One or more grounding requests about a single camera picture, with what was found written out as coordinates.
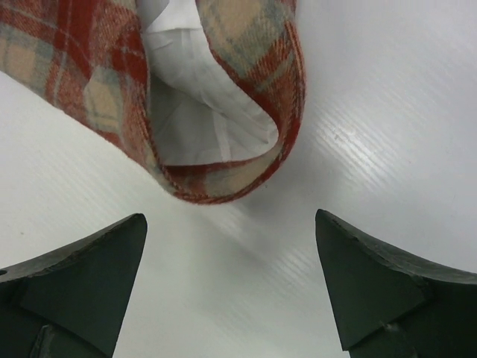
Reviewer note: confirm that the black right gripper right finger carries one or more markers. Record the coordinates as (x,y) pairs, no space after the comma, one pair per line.
(388,302)

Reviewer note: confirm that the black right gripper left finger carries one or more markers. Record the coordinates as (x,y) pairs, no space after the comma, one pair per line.
(71,302)

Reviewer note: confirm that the red plaid skirt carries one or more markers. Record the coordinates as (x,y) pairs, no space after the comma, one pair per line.
(87,58)

